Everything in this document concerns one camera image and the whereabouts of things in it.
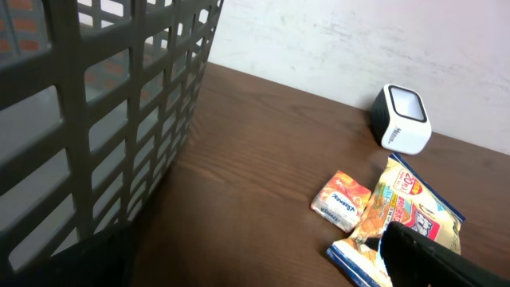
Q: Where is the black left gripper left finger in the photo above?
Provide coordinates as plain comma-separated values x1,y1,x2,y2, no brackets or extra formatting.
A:
1,224,136,287

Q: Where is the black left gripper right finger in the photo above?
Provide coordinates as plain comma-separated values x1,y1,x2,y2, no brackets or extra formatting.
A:
379,222,509,287

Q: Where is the yellow snack bag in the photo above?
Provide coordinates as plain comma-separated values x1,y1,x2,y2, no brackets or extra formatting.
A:
327,152,465,286

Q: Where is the small orange snack packet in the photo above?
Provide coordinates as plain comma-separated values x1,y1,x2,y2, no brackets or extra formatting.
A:
310,171,371,233

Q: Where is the white barcode scanner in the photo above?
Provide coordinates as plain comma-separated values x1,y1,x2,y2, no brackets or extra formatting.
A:
370,84,432,155

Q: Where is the grey plastic shopping basket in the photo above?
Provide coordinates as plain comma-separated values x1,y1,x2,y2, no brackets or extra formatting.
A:
1,0,224,277

